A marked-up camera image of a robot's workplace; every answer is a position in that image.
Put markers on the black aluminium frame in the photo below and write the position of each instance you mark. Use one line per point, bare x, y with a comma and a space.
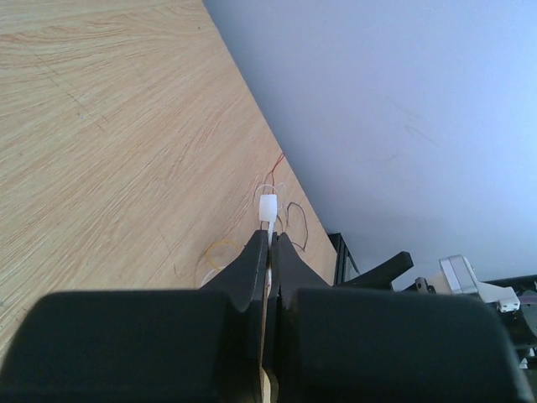
346, 268

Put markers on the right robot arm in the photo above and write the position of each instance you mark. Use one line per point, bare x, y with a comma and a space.
521, 324

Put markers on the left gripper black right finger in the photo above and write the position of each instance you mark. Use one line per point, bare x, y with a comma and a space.
351, 344

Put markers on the white zip tie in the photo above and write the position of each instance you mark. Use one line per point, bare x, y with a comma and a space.
268, 212

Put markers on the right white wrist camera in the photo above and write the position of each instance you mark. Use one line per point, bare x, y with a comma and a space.
457, 277

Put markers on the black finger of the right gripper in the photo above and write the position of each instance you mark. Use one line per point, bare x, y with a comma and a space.
382, 276

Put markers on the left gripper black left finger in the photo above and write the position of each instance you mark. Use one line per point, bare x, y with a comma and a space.
180, 345

